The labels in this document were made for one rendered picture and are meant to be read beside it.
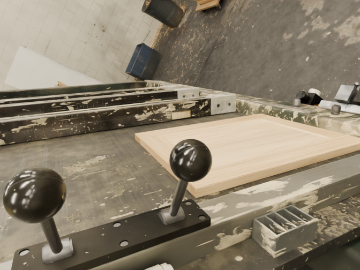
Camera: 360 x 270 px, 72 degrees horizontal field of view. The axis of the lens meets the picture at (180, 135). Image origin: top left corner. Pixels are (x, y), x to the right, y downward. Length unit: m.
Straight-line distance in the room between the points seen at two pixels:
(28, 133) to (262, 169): 0.67
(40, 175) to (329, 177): 0.40
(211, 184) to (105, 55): 5.41
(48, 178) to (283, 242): 0.26
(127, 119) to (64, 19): 4.92
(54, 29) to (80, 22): 0.50
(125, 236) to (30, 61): 4.10
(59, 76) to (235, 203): 4.08
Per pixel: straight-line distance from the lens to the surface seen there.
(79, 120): 0.86
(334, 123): 0.81
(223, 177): 0.46
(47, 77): 4.32
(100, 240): 0.29
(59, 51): 5.70
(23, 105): 1.18
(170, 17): 5.02
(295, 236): 0.35
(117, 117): 0.88
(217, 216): 0.32
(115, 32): 5.82
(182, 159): 0.20
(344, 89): 1.02
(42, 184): 0.18
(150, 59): 4.90
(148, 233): 0.29
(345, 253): 0.45
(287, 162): 0.55
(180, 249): 0.30
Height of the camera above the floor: 1.57
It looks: 30 degrees down
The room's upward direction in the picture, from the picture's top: 66 degrees counter-clockwise
